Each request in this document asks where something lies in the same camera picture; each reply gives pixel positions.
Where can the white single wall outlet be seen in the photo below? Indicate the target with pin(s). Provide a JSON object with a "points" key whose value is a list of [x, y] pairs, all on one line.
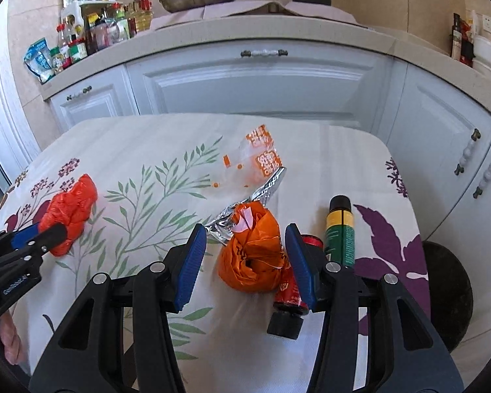
{"points": [[486, 23]]}

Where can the white spice rack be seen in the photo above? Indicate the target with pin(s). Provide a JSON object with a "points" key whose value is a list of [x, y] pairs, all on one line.
{"points": [[77, 8]]}

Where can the pale stove cover cloth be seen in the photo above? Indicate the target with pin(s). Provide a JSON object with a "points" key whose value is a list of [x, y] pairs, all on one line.
{"points": [[237, 10]]}

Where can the person's left hand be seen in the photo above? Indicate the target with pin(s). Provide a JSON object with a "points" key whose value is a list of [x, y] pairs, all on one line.
{"points": [[10, 335]]}

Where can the floral tablecloth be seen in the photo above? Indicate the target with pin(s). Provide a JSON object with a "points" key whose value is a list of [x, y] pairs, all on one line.
{"points": [[147, 143]]}

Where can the red tube with black cap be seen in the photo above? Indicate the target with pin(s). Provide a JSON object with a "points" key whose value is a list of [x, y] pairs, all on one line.
{"points": [[288, 294]]}

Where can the red plastic bag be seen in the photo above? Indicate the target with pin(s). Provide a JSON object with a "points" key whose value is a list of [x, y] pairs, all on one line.
{"points": [[71, 208]]}

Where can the clear orange-printed wrapper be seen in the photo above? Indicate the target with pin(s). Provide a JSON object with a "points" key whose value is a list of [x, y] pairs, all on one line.
{"points": [[266, 186]]}

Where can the blue snack packet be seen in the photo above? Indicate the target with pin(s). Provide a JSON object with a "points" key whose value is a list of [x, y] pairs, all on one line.
{"points": [[39, 59]]}

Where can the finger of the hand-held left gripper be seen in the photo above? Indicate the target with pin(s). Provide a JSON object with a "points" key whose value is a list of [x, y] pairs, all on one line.
{"points": [[51, 235], [24, 235]]}

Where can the white plastic bag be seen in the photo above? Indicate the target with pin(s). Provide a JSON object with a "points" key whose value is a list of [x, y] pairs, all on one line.
{"points": [[471, 20]]}

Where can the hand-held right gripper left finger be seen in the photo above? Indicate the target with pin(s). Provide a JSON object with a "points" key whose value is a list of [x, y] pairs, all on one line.
{"points": [[190, 266]]}

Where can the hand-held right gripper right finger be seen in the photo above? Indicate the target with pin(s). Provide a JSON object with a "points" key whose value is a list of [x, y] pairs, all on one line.
{"points": [[298, 266]]}

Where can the cluster of condiment bottles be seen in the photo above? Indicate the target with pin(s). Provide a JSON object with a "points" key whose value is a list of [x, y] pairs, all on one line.
{"points": [[106, 28]]}

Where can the green bottle with black cap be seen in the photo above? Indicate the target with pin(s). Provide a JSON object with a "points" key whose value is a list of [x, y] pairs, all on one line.
{"points": [[340, 233]]}

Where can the red packet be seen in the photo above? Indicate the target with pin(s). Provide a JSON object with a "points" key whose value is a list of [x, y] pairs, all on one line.
{"points": [[467, 47]]}

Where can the white lidded container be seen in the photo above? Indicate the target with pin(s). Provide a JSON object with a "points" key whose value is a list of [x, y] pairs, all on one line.
{"points": [[489, 71], [489, 49]]}

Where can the black lined trash bin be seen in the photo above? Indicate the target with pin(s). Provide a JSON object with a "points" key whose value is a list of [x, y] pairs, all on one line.
{"points": [[446, 286]]}

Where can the orange plastic bag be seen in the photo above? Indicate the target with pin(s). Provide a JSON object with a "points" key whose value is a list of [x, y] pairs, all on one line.
{"points": [[249, 254]]}

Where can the dark oil bottle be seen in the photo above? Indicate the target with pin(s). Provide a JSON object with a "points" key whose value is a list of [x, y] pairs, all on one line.
{"points": [[456, 37]]}

